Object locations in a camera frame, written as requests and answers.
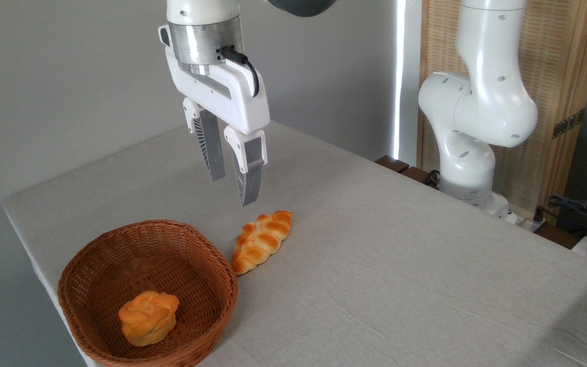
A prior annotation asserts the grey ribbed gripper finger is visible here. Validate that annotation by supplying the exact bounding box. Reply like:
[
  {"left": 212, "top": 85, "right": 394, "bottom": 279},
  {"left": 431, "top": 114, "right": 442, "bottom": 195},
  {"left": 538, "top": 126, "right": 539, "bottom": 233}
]
[
  {"left": 224, "top": 126, "right": 268, "bottom": 207},
  {"left": 183, "top": 98, "right": 226, "bottom": 182}
]

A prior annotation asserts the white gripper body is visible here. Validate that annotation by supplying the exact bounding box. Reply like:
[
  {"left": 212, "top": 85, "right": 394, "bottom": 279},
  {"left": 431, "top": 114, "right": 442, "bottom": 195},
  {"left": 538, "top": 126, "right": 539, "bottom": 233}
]
[{"left": 158, "top": 24, "right": 271, "bottom": 136}]

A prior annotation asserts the long braided bread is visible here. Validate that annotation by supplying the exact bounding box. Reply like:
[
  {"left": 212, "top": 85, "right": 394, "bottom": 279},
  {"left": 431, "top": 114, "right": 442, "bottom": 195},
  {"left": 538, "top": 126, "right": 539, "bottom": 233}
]
[{"left": 231, "top": 211, "right": 292, "bottom": 276}]

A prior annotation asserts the brown wicker basket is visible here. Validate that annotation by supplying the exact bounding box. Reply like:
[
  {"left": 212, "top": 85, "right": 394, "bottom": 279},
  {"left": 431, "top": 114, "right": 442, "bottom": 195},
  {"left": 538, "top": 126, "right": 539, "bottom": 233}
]
[{"left": 58, "top": 220, "right": 238, "bottom": 367}]

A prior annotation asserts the round orange bread bun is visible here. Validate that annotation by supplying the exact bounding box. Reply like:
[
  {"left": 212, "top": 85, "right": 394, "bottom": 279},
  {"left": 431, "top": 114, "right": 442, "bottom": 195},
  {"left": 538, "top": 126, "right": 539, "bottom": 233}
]
[{"left": 118, "top": 291, "right": 180, "bottom": 347}]

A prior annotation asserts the dark brown wooden block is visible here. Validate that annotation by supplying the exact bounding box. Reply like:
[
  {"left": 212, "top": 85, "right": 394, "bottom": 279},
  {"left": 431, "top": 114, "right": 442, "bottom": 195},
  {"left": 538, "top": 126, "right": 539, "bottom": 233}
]
[
  {"left": 401, "top": 166, "right": 439, "bottom": 190},
  {"left": 375, "top": 155, "right": 410, "bottom": 174}
]

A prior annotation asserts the grey tablecloth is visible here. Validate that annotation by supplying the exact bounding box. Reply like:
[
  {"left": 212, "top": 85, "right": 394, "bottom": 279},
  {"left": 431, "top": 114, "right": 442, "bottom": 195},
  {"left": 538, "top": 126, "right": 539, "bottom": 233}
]
[{"left": 2, "top": 121, "right": 587, "bottom": 367}]

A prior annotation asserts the white power strip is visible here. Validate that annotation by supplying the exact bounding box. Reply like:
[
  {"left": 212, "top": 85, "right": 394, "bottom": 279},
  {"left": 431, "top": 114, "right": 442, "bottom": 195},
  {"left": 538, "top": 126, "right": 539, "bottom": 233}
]
[{"left": 508, "top": 212, "right": 549, "bottom": 233}]

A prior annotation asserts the wooden bamboo folding screen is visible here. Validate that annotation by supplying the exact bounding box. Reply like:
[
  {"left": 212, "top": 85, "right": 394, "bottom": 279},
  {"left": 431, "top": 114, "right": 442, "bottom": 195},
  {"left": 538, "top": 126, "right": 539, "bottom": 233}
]
[{"left": 418, "top": 0, "right": 587, "bottom": 215}]

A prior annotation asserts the metal screen hinge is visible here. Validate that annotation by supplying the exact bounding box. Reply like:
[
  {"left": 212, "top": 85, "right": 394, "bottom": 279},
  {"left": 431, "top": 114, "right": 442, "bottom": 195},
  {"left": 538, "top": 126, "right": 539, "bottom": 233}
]
[{"left": 552, "top": 109, "right": 586, "bottom": 139}]

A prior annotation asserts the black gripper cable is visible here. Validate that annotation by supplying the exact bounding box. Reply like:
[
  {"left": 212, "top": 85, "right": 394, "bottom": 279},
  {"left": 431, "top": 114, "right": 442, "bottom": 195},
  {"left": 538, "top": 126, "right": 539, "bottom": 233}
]
[{"left": 221, "top": 47, "right": 260, "bottom": 97}]

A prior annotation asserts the black cable bundle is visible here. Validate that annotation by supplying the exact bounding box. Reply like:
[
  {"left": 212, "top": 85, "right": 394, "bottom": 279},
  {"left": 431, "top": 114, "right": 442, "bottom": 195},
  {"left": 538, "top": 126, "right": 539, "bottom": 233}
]
[{"left": 547, "top": 195, "right": 587, "bottom": 240}]

